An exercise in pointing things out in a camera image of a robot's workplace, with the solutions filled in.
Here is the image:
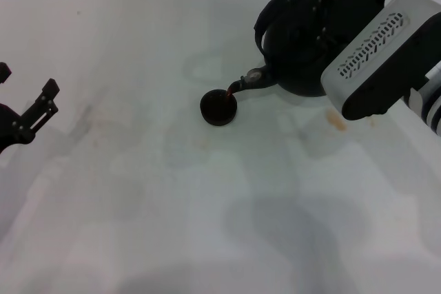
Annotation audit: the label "black round teapot with handle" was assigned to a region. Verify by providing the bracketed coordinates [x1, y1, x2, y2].
[227, 0, 327, 98]

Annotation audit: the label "silver vented wrist camera box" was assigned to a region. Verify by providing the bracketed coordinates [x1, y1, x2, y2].
[320, 0, 441, 121]

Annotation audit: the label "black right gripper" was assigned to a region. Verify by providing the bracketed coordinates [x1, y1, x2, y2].
[285, 0, 392, 50]

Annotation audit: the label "white tablecloth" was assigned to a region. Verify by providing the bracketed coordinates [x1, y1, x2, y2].
[0, 0, 441, 294]

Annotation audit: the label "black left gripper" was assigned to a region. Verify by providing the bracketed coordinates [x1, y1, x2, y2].
[0, 62, 60, 154]

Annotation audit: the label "small black teacup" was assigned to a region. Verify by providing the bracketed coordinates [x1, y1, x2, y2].
[199, 90, 238, 126]

